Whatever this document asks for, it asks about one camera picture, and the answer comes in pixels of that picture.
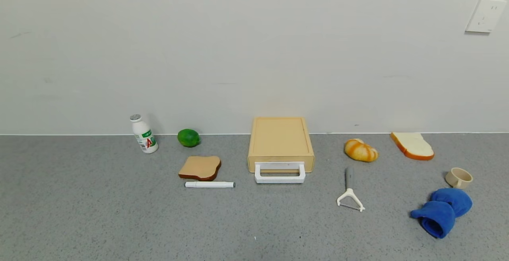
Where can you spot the white marker pen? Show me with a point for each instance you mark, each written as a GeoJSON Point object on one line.
{"type": "Point", "coordinates": [208, 184]}

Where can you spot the white bread slice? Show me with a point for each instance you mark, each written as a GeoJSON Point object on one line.
{"type": "Point", "coordinates": [413, 145]}

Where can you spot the green lime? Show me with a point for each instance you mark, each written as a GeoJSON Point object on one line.
{"type": "Point", "coordinates": [188, 138]}

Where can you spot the white wall outlet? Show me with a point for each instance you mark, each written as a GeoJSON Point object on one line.
{"type": "Point", "coordinates": [485, 15]}

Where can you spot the blue rolled towel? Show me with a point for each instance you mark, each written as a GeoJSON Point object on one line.
{"type": "Point", "coordinates": [441, 213]}

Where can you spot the beige cup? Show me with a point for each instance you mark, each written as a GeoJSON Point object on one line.
{"type": "Point", "coordinates": [457, 179]}

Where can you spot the brown toast slice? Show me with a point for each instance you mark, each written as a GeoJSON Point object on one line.
{"type": "Point", "coordinates": [200, 166]}

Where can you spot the yellow drawer cabinet casing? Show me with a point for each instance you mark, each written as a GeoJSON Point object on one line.
{"type": "Point", "coordinates": [280, 137]}

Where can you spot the orange croissant bread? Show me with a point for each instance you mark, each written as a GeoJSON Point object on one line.
{"type": "Point", "coordinates": [360, 150]}

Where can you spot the white milk bottle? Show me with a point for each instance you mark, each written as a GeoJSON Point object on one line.
{"type": "Point", "coordinates": [144, 135]}

